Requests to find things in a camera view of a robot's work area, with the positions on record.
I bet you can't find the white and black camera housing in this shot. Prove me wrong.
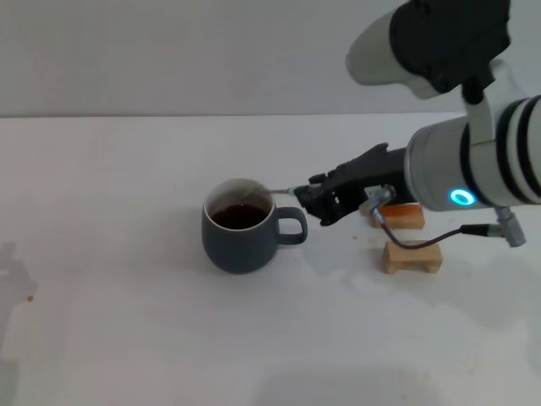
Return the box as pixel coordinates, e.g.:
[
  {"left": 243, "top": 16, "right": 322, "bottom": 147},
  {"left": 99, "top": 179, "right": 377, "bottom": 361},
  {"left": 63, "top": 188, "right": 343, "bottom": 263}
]
[{"left": 345, "top": 0, "right": 512, "bottom": 99}]

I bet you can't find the grey cable with metal plugs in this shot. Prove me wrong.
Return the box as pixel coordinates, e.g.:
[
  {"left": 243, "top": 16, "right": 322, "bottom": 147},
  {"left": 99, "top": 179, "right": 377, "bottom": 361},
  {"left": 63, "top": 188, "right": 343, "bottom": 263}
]
[{"left": 365, "top": 184, "right": 527, "bottom": 250}]

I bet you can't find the dark coffee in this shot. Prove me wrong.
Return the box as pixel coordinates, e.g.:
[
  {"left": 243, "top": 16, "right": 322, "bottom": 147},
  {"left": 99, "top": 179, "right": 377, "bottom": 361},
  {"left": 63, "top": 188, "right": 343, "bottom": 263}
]
[{"left": 210, "top": 203, "right": 271, "bottom": 231}]

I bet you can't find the pale notched wooden block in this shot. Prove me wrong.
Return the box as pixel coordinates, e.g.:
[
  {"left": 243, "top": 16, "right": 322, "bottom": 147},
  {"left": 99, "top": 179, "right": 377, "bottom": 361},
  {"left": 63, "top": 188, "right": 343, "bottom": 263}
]
[{"left": 383, "top": 239, "right": 444, "bottom": 275}]

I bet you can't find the spoon with light blue handle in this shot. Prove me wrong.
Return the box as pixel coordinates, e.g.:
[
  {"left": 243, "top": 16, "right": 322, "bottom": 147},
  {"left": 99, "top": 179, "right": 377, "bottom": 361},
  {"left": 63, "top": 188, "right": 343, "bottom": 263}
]
[{"left": 230, "top": 179, "right": 299, "bottom": 202}]

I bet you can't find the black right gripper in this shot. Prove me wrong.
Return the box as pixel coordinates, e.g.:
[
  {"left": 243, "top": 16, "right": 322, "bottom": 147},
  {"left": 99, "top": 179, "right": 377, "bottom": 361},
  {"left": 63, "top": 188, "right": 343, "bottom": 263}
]
[{"left": 294, "top": 142, "right": 409, "bottom": 228}]

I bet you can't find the dark grey ceramic cup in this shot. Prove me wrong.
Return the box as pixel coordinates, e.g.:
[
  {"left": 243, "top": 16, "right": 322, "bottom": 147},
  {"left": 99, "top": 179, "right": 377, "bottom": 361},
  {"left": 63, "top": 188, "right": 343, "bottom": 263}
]
[{"left": 200, "top": 178, "right": 309, "bottom": 275}]

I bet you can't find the orange stained wooden block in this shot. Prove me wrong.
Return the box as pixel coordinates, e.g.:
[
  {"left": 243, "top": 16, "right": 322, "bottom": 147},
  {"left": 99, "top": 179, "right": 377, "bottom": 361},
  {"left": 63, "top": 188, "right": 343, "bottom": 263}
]
[{"left": 358, "top": 201, "right": 425, "bottom": 231}]

